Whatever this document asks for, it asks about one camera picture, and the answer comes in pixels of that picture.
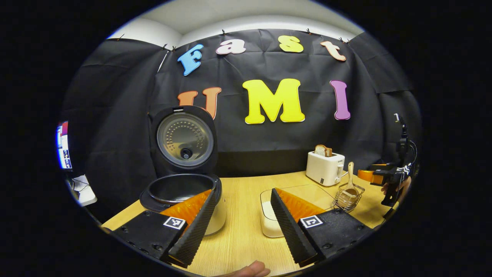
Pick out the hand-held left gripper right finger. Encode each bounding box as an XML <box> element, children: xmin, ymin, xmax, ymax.
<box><xmin>270</xmin><ymin>188</ymin><xmax>372</xmax><ymax>268</ymax></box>

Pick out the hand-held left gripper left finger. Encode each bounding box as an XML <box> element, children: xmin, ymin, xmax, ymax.
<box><xmin>111</xmin><ymin>187</ymin><xmax>218</xmax><ymax>269</ymax></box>

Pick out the wooden spoon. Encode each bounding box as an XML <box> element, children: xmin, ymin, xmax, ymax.
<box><xmin>343</xmin><ymin>162</ymin><xmax>359</xmax><ymax>199</ymax></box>

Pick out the white rice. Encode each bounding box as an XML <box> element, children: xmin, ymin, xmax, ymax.
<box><xmin>261</xmin><ymin>200</ymin><xmax>285</xmax><ymax>238</ymax></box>

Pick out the metal wire chopstick holder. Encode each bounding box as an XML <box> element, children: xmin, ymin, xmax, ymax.
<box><xmin>333</xmin><ymin>182</ymin><xmax>365</xmax><ymax>213</ymax></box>

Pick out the silver black rice cooker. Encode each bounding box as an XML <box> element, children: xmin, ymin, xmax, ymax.
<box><xmin>140</xmin><ymin>105</ymin><xmax>227</xmax><ymax>236</ymax></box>

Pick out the clear plastic container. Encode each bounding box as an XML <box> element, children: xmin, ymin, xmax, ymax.
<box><xmin>260</xmin><ymin>184</ymin><xmax>339</xmax><ymax>238</ymax></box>

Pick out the white toaster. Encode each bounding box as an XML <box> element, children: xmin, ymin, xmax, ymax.
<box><xmin>306</xmin><ymin>151</ymin><xmax>345</xmax><ymax>187</ymax></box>

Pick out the black backdrop cloth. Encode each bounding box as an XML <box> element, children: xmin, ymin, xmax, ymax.
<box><xmin>61</xmin><ymin>29</ymin><xmax>421</xmax><ymax>222</ymax></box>

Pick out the white side table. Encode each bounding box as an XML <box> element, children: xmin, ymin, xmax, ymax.
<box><xmin>67</xmin><ymin>174</ymin><xmax>98</xmax><ymax>207</ymax></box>

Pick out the computer monitor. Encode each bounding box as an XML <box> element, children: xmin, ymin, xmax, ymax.
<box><xmin>57</xmin><ymin>121</ymin><xmax>73</xmax><ymax>170</ymax></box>

